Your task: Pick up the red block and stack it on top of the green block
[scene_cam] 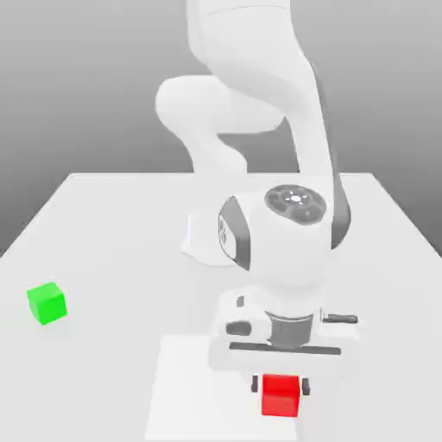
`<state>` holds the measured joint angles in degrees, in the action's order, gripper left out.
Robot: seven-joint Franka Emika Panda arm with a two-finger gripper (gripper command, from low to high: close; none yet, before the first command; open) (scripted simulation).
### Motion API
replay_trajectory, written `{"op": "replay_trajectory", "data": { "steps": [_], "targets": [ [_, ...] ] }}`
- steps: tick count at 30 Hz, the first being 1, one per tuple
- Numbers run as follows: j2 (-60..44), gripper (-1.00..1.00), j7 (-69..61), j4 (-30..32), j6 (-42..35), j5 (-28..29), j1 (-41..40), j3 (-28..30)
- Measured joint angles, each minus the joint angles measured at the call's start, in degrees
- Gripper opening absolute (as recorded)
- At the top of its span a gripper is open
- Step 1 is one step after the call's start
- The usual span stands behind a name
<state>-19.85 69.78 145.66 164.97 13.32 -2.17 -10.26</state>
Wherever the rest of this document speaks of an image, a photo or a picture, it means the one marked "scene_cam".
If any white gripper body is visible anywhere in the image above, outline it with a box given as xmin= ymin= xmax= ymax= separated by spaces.
xmin=207 ymin=337 xmax=357 ymax=378

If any small green cube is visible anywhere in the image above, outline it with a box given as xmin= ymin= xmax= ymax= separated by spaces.
xmin=26 ymin=281 xmax=69 ymax=326

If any small red cube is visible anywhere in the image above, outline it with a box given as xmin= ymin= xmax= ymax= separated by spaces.
xmin=261 ymin=373 xmax=300 ymax=419

